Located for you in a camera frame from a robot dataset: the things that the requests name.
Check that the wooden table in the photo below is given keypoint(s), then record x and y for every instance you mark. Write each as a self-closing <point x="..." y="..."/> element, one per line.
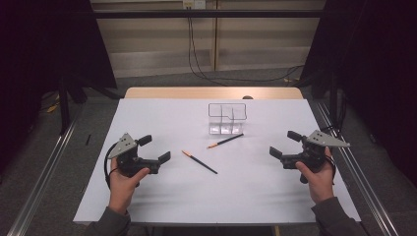
<point x="196" y="92"/>

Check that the person's right hand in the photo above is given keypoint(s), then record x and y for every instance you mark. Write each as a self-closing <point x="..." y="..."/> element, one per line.
<point x="321" y="183"/>

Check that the black pencil with orange end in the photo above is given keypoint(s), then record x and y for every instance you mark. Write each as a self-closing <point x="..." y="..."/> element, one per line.
<point x="226" y="140"/>
<point x="200" y="163"/>

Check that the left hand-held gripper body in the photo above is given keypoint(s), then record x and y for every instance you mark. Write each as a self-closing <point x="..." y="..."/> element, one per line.
<point x="131" y="162"/>

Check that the black horizontal metal bar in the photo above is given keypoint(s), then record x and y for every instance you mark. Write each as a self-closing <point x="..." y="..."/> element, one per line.
<point x="209" y="13"/>

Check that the white table cover sheet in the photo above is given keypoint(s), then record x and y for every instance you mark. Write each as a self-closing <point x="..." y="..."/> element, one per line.
<point x="249" y="203"/>

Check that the dark round knob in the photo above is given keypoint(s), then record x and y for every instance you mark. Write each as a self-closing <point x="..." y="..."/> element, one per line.
<point x="247" y="97"/>

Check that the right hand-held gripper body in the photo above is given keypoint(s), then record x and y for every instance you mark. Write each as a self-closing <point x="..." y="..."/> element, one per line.
<point x="311" y="157"/>

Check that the person's left hand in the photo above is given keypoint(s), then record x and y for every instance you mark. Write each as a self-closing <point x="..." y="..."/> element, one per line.
<point x="123" y="190"/>

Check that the small black stick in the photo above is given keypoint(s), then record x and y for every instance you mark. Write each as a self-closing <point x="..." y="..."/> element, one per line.
<point x="88" y="139"/>

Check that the clear acrylic pen holder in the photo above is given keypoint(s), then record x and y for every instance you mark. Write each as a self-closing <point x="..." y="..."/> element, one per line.
<point x="226" y="128"/>

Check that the white wall outlet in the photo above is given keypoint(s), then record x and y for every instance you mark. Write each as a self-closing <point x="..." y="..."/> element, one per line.
<point x="194" y="4"/>

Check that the aluminium floor rail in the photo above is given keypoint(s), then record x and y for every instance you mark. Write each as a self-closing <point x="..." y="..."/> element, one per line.
<point x="42" y="183"/>
<point x="360" y="183"/>

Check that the black curtain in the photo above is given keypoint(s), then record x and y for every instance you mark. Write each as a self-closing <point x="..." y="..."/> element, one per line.
<point x="377" y="65"/>
<point x="42" y="49"/>

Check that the black metal stand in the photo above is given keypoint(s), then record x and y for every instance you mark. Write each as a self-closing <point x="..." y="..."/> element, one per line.
<point x="64" y="105"/>
<point x="333" y="98"/>

